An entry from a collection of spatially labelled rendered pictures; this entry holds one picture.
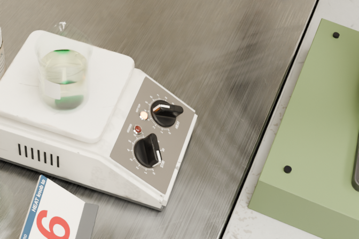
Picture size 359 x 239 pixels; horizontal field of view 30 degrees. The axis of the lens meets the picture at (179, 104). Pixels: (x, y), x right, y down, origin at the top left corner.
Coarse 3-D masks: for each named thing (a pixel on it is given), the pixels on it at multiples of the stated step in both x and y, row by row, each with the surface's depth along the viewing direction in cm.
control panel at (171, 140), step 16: (144, 80) 73; (144, 96) 72; (160, 96) 74; (192, 112) 76; (128, 128) 69; (144, 128) 70; (160, 128) 72; (176, 128) 73; (128, 144) 68; (160, 144) 71; (176, 144) 72; (128, 160) 68; (176, 160) 71; (144, 176) 68; (160, 176) 69
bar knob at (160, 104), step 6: (156, 102) 72; (162, 102) 73; (156, 108) 71; (162, 108) 71; (168, 108) 71; (174, 108) 72; (180, 108) 72; (156, 114) 72; (162, 114) 72; (168, 114) 72; (174, 114) 72; (180, 114) 73; (156, 120) 72; (162, 120) 72; (168, 120) 72; (174, 120) 73; (162, 126) 72; (168, 126) 72
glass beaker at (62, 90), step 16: (48, 32) 63; (64, 32) 64; (80, 32) 64; (48, 48) 65; (64, 48) 66; (80, 48) 65; (48, 64) 61; (80, 64) 61; (48, 80) 63; (64, 80) 62; (80, 80) 63; (48, 96) 64; (64, 96) 64; (80, 96) 65; (64, 112) 66
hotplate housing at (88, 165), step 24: (0, 120) 67; (120, 120) 69; (192, 120) 76; (0, 144) 69; (24, 144) 68; (48, 144) 66; (72, 144) 66; (96, 144) 67; (48, 168) 70; (72, 168) 68; (96, 168) 67; (120, 168) 67; (120, 192) 69; (144, 192) 68; (168, 192) 69
